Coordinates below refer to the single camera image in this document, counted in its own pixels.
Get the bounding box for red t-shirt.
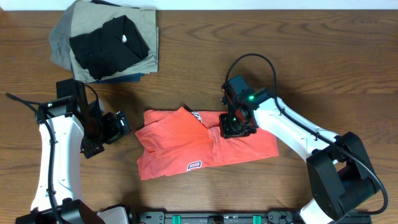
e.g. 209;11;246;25
135;107;279;180

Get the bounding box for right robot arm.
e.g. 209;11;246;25
220;76;381;223

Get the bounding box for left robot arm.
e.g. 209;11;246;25
16;78;134;224

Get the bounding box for navy folded garment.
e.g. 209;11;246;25
83;65;144;83

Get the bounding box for black folded garment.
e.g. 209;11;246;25
70;16;149;80

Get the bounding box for grey folded garment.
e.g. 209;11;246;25
49;1;76;71

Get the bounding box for beige folded garment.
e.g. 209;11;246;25
70;1;159;77

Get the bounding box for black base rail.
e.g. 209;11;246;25
136;211;305;224

